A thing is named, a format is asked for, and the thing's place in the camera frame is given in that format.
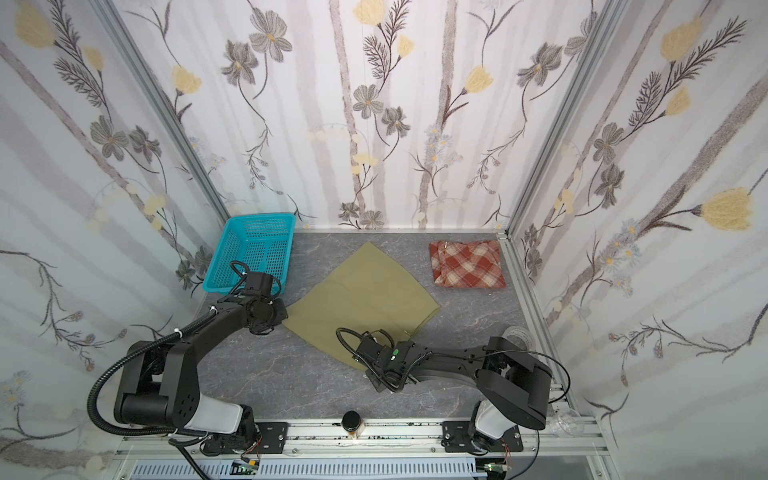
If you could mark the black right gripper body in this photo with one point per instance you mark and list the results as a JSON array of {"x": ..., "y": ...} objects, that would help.
[{"x": 369, "y": 354}]

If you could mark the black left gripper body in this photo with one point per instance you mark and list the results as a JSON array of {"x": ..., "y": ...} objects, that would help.
[{"x": 264, "y": 309}]

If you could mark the olive green skirt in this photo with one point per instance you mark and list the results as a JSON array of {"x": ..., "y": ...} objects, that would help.
[{"x": 368, "y": 291}]

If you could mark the red plaid wool skirt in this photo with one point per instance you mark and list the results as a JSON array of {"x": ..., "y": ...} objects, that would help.
[{"x": 467, "y": 265}]

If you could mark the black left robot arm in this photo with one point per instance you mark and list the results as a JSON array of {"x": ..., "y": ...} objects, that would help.
[{"x": 155, "y": 389}]

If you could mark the teal plastic basket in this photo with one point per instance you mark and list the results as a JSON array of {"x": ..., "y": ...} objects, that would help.
[{"x": 263, "y": 242}]

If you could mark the black knob jar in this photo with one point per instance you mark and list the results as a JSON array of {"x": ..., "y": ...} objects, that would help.
[{"x": 352, "y": 423}]

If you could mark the clear tape roll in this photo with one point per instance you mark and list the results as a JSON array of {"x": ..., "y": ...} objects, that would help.
[{"x": 520, "y": 337}]

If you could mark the aluminium front rail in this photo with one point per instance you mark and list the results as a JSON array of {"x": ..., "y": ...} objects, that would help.
[{"x": 386, "y": 449}]

